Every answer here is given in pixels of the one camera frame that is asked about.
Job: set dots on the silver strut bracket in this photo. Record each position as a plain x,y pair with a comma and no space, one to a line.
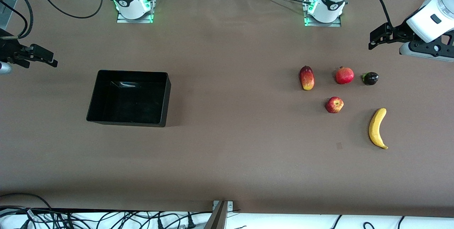
230,206

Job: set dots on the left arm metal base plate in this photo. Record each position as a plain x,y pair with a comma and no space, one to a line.
322,24

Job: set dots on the red pomegranate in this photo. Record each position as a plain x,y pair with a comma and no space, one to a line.
344,76

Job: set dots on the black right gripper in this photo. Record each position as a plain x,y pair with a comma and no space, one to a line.
7,50

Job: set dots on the red yellow mango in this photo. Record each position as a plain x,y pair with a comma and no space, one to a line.
307,78

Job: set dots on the brown table cover sheet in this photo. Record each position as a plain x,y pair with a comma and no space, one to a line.
227,151

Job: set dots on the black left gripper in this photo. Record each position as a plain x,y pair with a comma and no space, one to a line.
399,33

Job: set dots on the yellow banana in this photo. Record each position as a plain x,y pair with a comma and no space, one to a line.
375,129

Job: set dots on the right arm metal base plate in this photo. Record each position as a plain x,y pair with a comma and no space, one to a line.
134,21

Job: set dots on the black plastic box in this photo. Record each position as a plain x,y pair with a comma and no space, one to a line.
127,98

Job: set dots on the grey metal camera strut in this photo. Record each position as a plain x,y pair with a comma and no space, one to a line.
218,219

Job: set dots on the black power plug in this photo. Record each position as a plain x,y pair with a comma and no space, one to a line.
160,224
190,222

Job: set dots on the red apple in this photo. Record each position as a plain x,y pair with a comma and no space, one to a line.
334,105

